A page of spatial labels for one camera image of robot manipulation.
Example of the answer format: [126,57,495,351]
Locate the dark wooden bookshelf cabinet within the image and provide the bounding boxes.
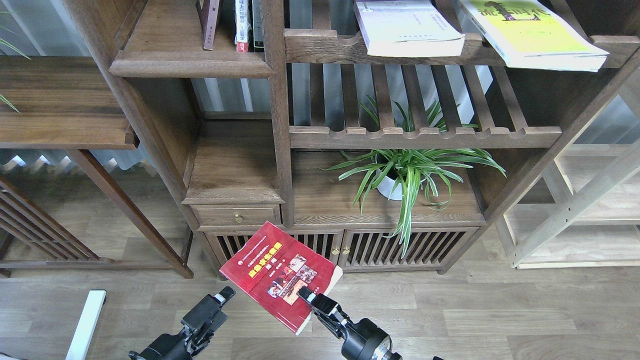
[64,0,639,274]

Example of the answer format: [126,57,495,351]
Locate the green leaves at left edge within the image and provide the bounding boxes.
[0,38,30,114]

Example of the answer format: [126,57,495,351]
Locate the green spider plant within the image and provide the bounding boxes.
[322,94,507,259]

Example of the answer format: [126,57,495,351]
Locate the white red upright book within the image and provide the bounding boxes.
[234,0,250,53]

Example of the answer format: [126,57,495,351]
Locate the dark slatted wooden rack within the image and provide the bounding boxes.
[0,177,192,278]

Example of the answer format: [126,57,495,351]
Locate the white plant pot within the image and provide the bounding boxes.
[377,168,403,201]

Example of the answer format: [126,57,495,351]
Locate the red paperback book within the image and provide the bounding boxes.
[220,221,343,335]

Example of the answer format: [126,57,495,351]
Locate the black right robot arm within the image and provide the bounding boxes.
[298,285,403,360]

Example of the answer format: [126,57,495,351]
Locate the white lavender paperback book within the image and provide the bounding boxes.
[354,0,466,58]

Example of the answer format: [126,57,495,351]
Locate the yellow-green cover book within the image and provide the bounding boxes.
[458,0,610,72]

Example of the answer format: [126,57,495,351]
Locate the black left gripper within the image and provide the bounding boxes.
[128,285,236,360]

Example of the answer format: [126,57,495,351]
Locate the dark upright book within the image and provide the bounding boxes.
[251,0,265,53]

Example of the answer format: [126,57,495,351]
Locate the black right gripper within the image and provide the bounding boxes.
[297,285,401,360]

